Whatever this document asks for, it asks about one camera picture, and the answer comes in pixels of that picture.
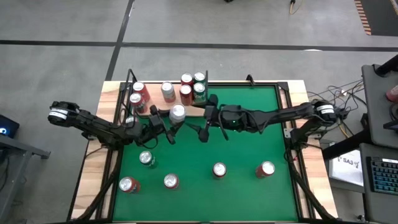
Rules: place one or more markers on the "wooden shelf board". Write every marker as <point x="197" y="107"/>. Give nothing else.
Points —
<point x="155" y="99"/>

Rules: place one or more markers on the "green Sprite can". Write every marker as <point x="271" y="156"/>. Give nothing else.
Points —
<point x="199" y="77"/>
<point x="146" y="158"/>
<point x="199" y="91"/>

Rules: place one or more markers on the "red Star Wars cola can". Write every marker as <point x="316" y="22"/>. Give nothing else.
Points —
<point x="219" y="170"/>

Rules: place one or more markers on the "black device blue light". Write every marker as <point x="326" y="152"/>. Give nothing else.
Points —
<point x="9" y="127"/>

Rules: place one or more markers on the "gray metal stand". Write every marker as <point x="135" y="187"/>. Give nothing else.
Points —
<point x="28" y="148"/>

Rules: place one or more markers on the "black striped-edge floor mat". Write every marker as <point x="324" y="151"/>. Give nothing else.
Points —
<point x="382" y="15"/>

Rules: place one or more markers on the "black pole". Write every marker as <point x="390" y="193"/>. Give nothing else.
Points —
<point x="387" y="67"/>

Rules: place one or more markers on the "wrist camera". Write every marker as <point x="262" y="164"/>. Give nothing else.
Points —
<point x="170" y="138"/>
<point x="203" y="135"/>

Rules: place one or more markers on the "backlit computer keyboard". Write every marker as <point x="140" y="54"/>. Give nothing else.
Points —
<point x="384" y="175"/>

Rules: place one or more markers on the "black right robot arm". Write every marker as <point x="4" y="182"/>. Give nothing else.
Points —
<point x="280" y="115"/>

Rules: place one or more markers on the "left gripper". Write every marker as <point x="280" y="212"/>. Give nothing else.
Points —
<point x="155" y="124"/>

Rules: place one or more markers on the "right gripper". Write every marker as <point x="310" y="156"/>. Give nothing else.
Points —
<point x="231" y="118"/>

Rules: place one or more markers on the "black desk beam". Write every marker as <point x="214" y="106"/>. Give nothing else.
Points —
<point x="345" y="146"/>

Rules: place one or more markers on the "black table frame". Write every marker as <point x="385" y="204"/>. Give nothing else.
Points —
<point x="282" y="84"/>

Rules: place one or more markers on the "gray metal bracket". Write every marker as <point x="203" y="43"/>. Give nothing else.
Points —
<point x="287" y="133"/>

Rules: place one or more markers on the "white red Spindrift can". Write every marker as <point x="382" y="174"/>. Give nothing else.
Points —
<point x="168" y="91"/>

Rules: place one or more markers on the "white paper sign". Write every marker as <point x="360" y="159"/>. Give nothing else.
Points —
<point x="345" y="168"/>

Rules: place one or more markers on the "red Coca-Cola can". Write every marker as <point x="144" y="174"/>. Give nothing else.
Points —
<point x="186" y="79"/>

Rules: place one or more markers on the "red Fanta strawberry can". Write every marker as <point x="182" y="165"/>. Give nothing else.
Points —
<point x="136" y="102"/>
<point x="171" y="181"/>
<point x="140" y="90"/>

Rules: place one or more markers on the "red object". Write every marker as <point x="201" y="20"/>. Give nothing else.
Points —
<point x="393" y="94"/>

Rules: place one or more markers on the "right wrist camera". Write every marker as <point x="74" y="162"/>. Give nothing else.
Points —
<point x="203" y="135"/>

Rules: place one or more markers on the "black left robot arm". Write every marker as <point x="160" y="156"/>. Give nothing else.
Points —
<point x="93" y="124"/>

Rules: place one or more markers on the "silver-topped soda can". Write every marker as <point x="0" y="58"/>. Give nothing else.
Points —
<point x="178" y="112"/>

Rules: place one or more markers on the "green table mat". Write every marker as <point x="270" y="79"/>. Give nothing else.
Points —
<point x="199" y="202"/>

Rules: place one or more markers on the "gray desk top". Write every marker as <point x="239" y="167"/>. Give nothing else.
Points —
<point x="376" y="109"/>
<point x="365" y="202"/>

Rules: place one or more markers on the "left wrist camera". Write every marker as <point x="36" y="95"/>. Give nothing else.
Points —
<point x="170" y="138"/>

